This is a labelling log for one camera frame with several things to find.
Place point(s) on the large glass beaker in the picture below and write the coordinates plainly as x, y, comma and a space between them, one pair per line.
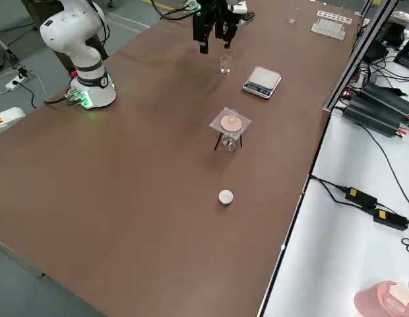
292, 20

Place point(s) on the black tripod stand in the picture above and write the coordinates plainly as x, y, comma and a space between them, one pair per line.
217, 142

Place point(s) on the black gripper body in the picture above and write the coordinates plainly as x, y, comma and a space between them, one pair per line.
210, 8
232, 27

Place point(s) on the glass alcohol lamp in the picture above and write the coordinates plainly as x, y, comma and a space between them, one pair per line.
229, 143

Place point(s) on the white power strip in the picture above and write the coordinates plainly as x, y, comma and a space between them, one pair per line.
17, 81

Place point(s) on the glass stirring rod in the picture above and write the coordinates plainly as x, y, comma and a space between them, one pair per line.
227, 52

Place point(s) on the pink round container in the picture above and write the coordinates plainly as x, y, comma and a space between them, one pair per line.
376, 300

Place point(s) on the black power adapter yellow label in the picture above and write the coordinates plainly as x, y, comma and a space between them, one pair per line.
389, 219
361, 197

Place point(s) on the clear glass beaker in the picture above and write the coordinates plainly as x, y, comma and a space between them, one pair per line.
231, 120

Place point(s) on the white test tube rack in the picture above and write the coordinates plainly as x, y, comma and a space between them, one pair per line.
328, 28

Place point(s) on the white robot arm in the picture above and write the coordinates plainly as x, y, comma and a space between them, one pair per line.
76, 36
248, 18

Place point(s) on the black monitor stand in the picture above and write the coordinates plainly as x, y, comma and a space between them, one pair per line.
405, 56

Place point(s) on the aluminium frame post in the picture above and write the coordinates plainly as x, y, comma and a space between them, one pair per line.
354, 59

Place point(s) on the white cabinet with yellow label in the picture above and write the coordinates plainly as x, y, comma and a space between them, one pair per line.
6, 120

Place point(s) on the small device with red light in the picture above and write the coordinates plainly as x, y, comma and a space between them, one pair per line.
347, 95

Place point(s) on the silver digital balance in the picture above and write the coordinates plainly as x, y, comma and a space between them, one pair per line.
264, 77

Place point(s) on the white round cap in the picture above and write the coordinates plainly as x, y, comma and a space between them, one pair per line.
226, 197

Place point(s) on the black finned power supply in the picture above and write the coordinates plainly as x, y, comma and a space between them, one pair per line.
372, 119
389, 97

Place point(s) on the small glass beaker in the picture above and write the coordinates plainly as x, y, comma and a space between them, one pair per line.
225, 66

